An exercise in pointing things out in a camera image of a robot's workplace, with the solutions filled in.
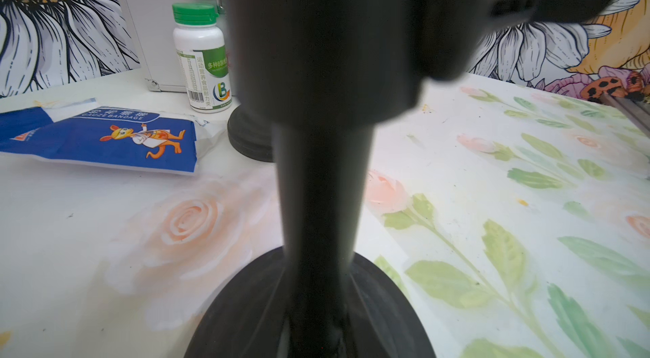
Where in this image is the white bottle green cap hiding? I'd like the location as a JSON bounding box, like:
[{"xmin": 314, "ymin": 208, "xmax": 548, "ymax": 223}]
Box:
[{"xmin": 172, "ymin": 2, "xmax": 232, "ymax": 113}]

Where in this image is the black round stand base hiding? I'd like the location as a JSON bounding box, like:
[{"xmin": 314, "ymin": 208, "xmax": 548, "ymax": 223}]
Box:
[{"xmin": 227, "ymin": 105, "xmax": 274, "ymax": 163}]

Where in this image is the blue white bandage packet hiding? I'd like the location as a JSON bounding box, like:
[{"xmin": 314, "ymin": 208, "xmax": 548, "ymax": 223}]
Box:
[{"xmin": 1, "ymin": 99, "xmax": 225, "ymax": 174}]

